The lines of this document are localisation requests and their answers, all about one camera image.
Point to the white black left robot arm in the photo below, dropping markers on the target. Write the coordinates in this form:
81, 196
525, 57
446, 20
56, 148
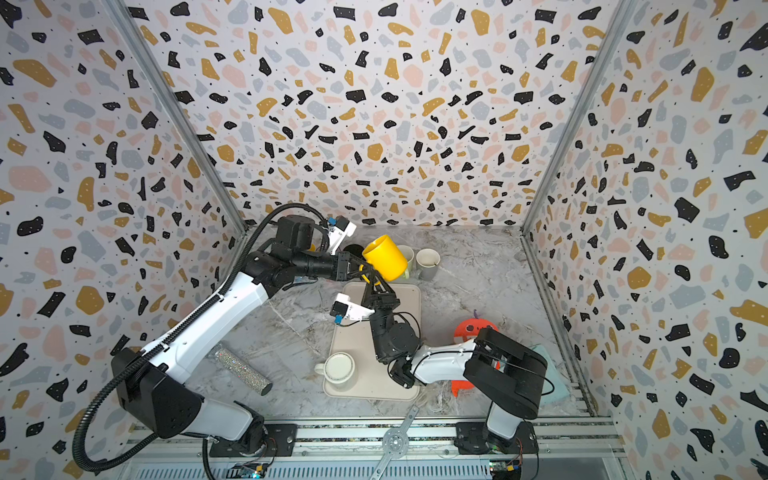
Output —
154, 391

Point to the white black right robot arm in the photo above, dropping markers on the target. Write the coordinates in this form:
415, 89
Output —
510, 374

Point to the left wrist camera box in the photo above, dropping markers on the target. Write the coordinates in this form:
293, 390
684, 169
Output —
340, 228

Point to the light green mug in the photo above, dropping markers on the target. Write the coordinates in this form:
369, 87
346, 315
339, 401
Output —
409, 255

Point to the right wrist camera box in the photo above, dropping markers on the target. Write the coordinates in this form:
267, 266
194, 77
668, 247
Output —
345, 312

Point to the glittery silver cylinder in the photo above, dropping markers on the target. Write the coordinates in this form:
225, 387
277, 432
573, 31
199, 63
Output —
242, 370

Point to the teal cloth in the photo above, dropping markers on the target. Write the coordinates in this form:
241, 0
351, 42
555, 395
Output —
556, 394

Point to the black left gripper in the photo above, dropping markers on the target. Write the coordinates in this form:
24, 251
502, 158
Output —
342, 266

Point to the black mug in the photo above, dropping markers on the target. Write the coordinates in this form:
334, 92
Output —
354, 249

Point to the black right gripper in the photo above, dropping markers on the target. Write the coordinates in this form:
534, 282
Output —
374, 302

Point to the aluminium corner post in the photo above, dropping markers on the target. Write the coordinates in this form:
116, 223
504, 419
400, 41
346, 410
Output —
616, 27
120, 16

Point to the white mug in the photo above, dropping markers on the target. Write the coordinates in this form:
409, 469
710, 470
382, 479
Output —
339, 370

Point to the grey mug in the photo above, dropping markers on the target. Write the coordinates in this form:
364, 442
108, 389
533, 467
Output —
428, 261

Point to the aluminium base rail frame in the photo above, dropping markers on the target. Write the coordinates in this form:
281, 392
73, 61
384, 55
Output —
439, 448

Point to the beige tray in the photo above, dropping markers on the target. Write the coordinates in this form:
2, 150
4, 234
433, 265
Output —
372, 381

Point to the aluminium corner post left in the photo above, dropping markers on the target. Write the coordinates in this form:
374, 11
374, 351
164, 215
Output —
120, 16

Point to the metal perforated bracket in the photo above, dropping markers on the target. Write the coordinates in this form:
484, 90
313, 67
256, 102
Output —
395, 444

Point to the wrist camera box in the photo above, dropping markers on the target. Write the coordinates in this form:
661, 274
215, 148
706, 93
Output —
345, 312
340, 228

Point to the yellow mug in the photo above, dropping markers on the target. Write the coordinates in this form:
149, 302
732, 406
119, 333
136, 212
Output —
387, 259

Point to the aluminium corner post right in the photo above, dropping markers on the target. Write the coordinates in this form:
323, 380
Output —
616, 27

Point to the red shark plush toy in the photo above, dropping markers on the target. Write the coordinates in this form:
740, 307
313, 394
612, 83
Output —
465, 331

